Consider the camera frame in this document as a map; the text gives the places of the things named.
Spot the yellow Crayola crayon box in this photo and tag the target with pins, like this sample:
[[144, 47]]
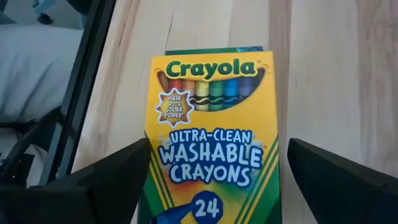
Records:
[[214, 118]]

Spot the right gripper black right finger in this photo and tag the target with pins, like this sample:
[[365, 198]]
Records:
[[342, 193]]

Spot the black aluminium table frame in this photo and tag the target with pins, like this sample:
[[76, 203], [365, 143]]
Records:
[[84, 77]]

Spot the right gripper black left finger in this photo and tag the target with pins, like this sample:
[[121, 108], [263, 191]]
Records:
[[109, 193]]

